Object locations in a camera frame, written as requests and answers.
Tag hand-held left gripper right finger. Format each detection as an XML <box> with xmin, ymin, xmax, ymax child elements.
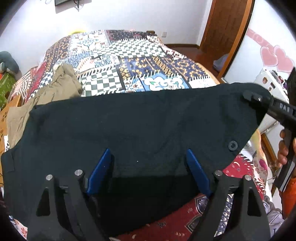
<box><xmin>186</xmin><ymin>148</ymin><xmax>271</xmax><ymax>241</ymax></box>

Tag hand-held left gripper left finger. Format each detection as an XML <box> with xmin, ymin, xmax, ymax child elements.
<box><xmin>26</xmin><ymin>148</ymin><xmax>115</xmax><ymax>241</ymax></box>

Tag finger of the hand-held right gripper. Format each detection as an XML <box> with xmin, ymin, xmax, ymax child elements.
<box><xmin>241</xmin><ymin>90</ymin><xmax>274</xmax><ymax>107</ymax></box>

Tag black pants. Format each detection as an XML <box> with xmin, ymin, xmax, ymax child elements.
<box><xmin>1</xmin><ymin>83</ymin><xmax>271</xmax><ymax>237</ymax></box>

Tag khaki pants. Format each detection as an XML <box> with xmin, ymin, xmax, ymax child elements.
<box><xmin>6</xmin><ymin>63</ymin><xmax>83</xmax><ymax>149</ymax></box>

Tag person's right hand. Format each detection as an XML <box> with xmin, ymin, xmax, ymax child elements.
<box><xmin>277</xmin><ymin>129</ymin><xmax>296</xmax><ymax>166</ymax></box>

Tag pale grey cloth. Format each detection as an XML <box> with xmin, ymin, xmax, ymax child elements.
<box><xmin>213</xmin><ymin>54</ymin><xmax>230</xmax><ymax>73</ymax></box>

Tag white wardrobe door heart stickers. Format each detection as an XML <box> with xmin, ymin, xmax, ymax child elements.
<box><xmin>221</xmin><ymin>0</ymin><xmax>296</xmax><ymax>103</ymax></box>

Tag brown wooden door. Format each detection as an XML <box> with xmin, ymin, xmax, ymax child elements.
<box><xmin>200</xmin><ymin>0</ymin><xmax>255</xmax><ymax>56</ymax></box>

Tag patchwork printed bedspread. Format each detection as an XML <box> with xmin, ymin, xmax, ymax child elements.
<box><xmin>9</xmin><ymin>29</ymin><xmax>267</xmax><ymax>241</ymax></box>

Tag wooden lap table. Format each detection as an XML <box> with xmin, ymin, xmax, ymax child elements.
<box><xmin>0</xmin><ymin>94</ymin><xmax>23</xmax><ymax>154</ymax></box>

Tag orange striped cloth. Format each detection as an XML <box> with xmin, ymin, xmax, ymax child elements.
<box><xmin>10</xmin><ymin>66</ymin><xmax>46</xmax><ymax>98</ymax></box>

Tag green leaf-print storage box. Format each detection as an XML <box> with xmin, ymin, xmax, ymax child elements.
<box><xmin>0</xmin><ymin>73</ymin><xmax>17</xmax><ymax>110</ymax></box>

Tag grey plush toy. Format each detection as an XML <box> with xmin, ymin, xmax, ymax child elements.
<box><xmin>0</xmin><ymin>51</ymin><xmax>20</xmax><ymax>75</ymax></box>

